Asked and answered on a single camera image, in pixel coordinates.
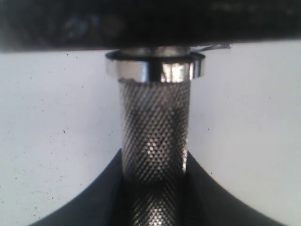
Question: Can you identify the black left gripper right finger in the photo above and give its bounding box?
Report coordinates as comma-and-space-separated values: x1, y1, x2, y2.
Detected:
185, 153, 280, 226

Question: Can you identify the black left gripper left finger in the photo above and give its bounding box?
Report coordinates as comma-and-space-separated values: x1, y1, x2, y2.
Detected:
32, 153, 121, 226

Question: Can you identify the chrome threaded dumbbell bar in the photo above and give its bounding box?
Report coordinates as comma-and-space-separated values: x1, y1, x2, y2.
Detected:
104, 46, 232, 226

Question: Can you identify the black right weight plate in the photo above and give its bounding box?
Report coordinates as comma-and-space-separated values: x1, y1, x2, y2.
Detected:
0, 0, 301, 52

